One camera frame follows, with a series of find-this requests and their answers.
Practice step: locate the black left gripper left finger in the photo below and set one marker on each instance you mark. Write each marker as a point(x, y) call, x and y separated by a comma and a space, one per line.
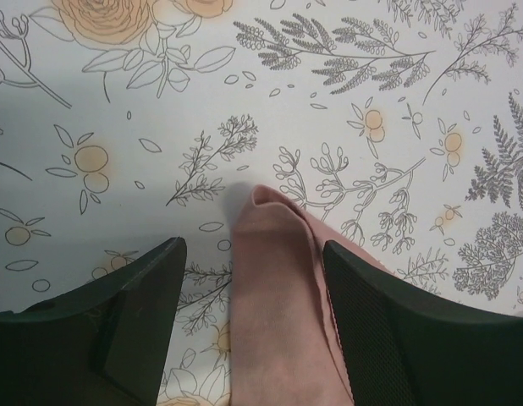
point(104, 343)

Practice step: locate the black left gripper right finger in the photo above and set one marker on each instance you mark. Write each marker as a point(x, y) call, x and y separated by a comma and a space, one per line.
point(405, 346)

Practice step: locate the pink t shirt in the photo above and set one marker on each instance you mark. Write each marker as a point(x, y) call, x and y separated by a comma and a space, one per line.
point(284, 343)

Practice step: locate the floral table mat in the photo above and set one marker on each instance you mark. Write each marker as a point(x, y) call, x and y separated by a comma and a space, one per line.
point(124, 124)

